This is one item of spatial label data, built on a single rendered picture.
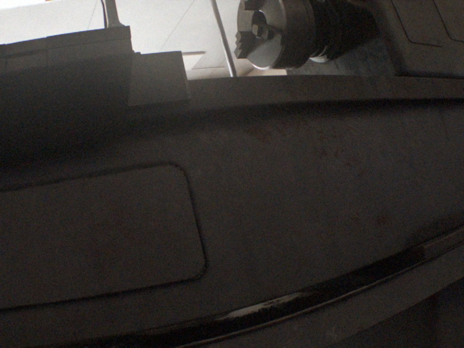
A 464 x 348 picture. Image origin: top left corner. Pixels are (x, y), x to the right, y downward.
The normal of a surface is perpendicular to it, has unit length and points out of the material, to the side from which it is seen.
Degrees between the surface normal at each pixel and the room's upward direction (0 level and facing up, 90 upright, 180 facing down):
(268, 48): 90
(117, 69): 141
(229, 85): 90
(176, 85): 90
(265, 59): 90
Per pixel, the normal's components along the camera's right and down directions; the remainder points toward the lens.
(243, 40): 0.31, 0.88
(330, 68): -0.90, 0.14
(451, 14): 0.37, -0.22
